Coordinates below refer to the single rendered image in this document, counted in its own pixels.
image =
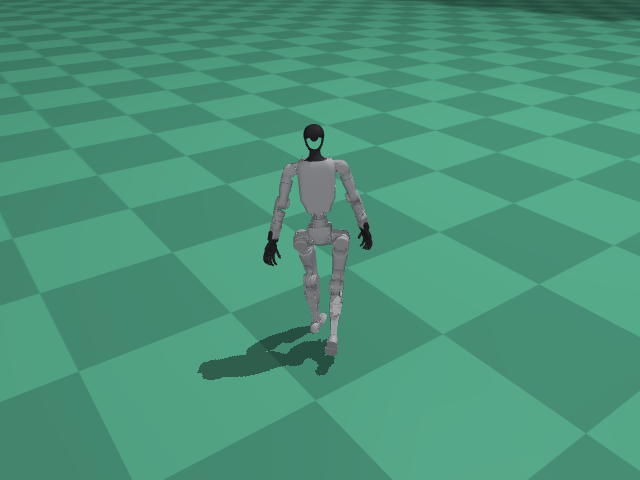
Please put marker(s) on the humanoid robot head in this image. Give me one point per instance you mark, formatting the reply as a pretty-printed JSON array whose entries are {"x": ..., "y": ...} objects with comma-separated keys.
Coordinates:
[{"x": 313, "y": 131}]

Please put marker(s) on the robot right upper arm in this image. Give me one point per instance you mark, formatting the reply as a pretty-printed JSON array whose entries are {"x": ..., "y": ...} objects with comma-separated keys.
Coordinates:
[{"x": 342, "y": 168}]

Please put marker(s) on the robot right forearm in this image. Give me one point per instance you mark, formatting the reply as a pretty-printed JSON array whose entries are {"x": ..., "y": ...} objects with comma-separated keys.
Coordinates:
[{"x": 359, "y": 212}]

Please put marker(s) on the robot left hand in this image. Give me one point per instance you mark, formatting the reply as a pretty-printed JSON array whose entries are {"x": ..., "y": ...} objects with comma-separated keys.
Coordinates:
[{"x": 270, "y": 250}]

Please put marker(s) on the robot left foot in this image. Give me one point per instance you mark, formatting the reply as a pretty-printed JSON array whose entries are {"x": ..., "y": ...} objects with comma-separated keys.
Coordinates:
[{"x": 315, "y": 327}]

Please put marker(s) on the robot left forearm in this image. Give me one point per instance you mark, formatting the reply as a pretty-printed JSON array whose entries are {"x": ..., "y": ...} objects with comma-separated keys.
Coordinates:
[{"x": 277, "y": 220}]

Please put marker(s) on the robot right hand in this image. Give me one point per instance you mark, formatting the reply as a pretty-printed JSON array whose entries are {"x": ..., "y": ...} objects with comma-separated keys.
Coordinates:
[{"x": 366, "y": 236}]

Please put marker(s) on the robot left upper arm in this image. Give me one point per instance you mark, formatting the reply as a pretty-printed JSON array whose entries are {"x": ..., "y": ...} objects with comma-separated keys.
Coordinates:
[{"x": 290, "y": 170}]

